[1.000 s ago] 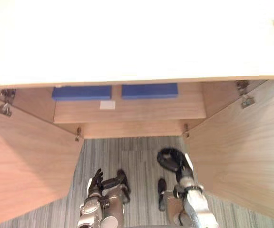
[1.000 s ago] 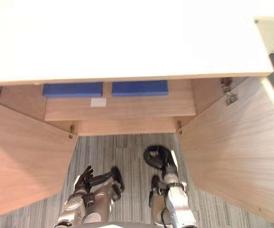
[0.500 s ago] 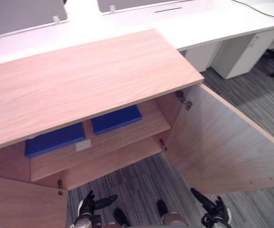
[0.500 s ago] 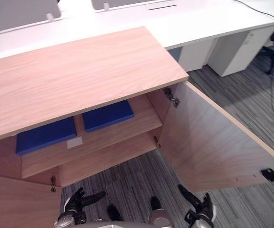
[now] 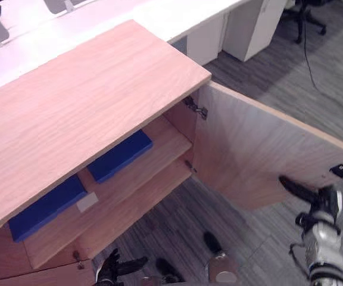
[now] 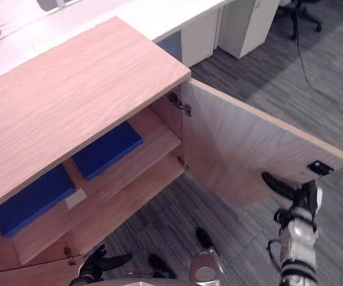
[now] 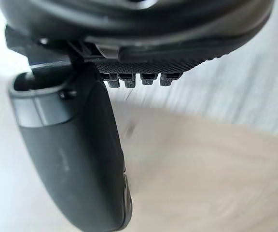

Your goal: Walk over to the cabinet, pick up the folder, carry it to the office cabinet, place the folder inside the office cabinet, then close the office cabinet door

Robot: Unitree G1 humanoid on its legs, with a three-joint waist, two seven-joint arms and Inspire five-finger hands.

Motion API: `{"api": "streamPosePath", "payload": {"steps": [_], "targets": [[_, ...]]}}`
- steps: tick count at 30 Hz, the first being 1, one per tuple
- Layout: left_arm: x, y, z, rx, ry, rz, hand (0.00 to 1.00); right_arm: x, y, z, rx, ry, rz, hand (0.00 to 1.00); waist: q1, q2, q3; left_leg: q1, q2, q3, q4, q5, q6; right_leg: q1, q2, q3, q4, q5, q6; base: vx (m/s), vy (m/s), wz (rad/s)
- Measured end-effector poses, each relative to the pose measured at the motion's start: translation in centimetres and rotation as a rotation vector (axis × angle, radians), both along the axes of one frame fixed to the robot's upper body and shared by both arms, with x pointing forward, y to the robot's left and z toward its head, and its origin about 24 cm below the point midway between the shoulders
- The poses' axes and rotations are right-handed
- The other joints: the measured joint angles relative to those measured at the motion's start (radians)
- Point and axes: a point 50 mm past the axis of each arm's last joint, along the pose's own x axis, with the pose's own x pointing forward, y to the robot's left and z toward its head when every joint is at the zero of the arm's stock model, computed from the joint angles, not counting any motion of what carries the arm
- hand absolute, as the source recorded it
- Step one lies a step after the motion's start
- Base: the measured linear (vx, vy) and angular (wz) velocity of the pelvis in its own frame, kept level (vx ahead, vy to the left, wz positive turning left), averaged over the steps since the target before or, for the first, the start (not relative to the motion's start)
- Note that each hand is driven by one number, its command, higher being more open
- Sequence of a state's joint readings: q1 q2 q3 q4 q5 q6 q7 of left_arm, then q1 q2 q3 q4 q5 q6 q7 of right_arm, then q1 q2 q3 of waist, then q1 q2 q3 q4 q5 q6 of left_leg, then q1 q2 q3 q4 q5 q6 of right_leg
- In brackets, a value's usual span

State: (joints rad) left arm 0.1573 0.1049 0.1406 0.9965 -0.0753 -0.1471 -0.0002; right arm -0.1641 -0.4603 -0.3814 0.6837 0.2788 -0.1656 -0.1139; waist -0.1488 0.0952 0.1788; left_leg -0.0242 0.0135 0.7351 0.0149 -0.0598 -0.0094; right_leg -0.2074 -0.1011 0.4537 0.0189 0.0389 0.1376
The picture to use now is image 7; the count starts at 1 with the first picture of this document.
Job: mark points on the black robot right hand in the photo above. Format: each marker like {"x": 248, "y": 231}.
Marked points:
{"x": 76, "y": 149}

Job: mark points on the wooden cabinet shelf board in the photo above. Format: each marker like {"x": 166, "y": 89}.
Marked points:
{"x": 201, "y": 174}

